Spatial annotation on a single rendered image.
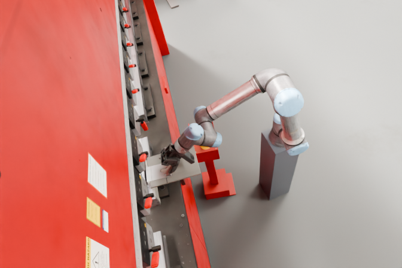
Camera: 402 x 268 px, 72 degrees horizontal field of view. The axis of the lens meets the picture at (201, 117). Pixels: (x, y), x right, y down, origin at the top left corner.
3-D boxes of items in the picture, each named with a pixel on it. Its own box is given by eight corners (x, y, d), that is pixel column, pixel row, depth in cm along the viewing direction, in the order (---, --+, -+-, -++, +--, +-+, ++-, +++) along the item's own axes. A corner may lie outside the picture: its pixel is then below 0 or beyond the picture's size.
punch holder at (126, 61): (134, 82, 163) (124, 61, 150) (120, 86, 163) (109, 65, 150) (132, 66, 172) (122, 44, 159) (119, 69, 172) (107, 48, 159)
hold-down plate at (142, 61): (149, 76, 208) (148, 73, 206) (142, 78, 208) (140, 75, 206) (145, 51, 227) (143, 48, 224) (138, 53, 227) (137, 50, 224)
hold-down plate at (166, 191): (170, 197, 149) (168, 194, 147) (160, 199, 149) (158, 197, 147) (161, 150, 168) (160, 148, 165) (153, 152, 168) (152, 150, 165)
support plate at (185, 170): (201, 174, 142) (200, 173, 141) (151, 188, 141) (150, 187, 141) (193, 145, 153) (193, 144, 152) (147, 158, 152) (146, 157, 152)
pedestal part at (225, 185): (235, 194, 235) (235, 189, 225) (206, 200, 236) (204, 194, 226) (231, 173, 247) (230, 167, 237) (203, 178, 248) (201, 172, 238)
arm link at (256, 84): (274, 52, 124) (187, 109, 139) (285, 69, 117) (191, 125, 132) (283, 67, 132) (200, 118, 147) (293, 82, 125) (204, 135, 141)
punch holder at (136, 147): (145, 172, 126) (133, 155, 113) (127, 177, 126) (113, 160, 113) (142, 145, 135) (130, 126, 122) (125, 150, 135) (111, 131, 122)
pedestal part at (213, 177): (218, 183, 230) (210, 151, 187) (211, 185, 230) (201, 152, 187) (217, 177, 234) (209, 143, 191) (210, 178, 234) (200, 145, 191)
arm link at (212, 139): (218, 123, 136) (200, 119, 130) (225, 142, 129) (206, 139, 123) (210, 133, 140) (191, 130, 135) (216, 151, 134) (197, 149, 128)
